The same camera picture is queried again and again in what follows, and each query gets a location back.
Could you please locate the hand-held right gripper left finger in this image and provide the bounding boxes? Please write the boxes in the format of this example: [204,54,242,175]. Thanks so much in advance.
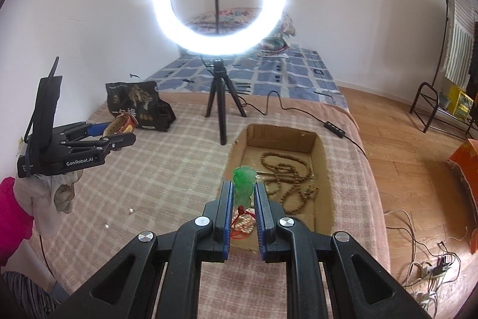
[48,180,234,319]

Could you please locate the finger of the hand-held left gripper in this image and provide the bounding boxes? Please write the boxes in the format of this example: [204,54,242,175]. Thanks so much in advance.
[60,132,137,158]
[58,121,114,141]

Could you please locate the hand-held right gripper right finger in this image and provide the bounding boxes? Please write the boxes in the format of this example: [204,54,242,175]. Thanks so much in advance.
[254,182,434,319]

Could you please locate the pearl necklace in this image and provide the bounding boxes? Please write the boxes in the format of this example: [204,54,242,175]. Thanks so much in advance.
[232,209,259,234]

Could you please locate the brown strap wristwatch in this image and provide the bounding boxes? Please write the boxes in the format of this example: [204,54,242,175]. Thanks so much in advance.
[102,113,140,141]

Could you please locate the green jade pendant red cord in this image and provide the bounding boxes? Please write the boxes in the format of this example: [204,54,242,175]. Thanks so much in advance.
[231,166,259,241]

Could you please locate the wooden bead necklace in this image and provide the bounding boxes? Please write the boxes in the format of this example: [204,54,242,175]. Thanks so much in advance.
[260,151,319,216]

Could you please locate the cardboard box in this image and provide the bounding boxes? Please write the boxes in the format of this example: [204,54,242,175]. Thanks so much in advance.
[220,123,335,254]

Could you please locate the person's left hand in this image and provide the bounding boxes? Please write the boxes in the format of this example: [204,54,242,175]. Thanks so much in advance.
[34,171,84,239]

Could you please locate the black snack bag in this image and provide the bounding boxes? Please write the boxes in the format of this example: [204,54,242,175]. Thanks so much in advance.
[105,81,177,133]

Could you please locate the pink checked blanket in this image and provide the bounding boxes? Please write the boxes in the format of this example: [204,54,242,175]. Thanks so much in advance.
[28,91,391,319]

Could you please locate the black tripod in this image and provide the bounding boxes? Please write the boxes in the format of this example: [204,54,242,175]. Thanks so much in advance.
[204,57,247,146]

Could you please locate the blue patterned bed sheet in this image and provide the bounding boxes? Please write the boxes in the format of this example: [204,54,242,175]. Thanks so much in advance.
[149,46,350,107]

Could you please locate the person's leg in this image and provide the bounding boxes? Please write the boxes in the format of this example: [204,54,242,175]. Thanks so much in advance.
[0,270,62,319]

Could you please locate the folded floral quilt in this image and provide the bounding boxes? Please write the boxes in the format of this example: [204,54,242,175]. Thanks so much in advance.
[185,7,298,51]

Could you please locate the white power strip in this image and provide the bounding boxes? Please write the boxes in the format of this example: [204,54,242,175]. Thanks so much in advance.
[405,255,455,305]

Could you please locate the black metal clothes rack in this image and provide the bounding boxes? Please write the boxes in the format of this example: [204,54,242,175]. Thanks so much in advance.
[410,0,478,135]

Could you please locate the orange box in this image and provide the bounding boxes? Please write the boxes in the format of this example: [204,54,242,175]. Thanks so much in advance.
[447,139,478,208]

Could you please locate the yellow box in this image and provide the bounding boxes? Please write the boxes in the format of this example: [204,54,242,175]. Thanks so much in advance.
[447,84,474,118]

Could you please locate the striped towel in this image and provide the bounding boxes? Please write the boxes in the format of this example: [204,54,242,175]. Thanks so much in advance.
[444,0,478,88]

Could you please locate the black ring light cable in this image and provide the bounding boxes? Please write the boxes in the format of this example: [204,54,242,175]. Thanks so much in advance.
[233,91,369,160]

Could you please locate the white floor cables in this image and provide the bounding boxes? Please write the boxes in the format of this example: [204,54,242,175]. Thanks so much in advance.
[384,210,472,309]

